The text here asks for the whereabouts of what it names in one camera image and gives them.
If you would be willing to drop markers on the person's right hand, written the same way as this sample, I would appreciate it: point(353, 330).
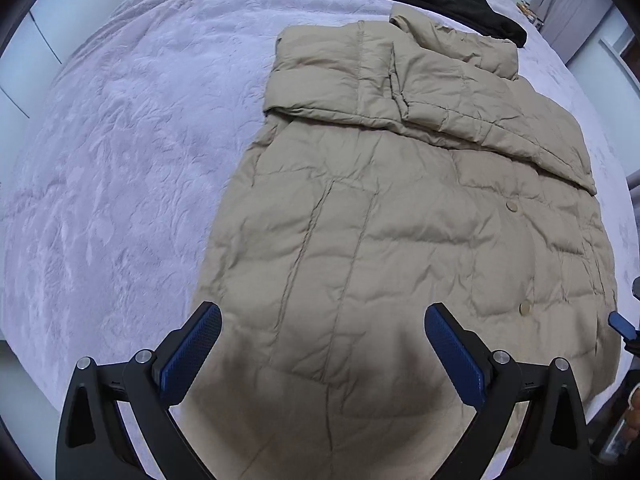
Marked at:
point(632, 416)

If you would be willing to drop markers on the lavender bed blanket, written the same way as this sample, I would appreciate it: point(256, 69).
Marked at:
point(106, 222)

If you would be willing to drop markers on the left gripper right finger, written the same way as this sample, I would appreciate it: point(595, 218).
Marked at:
point(552, 442)

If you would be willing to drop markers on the beige puffer jacket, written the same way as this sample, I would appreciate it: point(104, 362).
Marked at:
point(401, 163)

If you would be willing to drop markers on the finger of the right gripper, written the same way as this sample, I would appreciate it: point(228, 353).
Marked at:
point(630, 336)

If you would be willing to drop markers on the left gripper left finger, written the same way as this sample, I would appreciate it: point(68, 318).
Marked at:
point(93, 442)

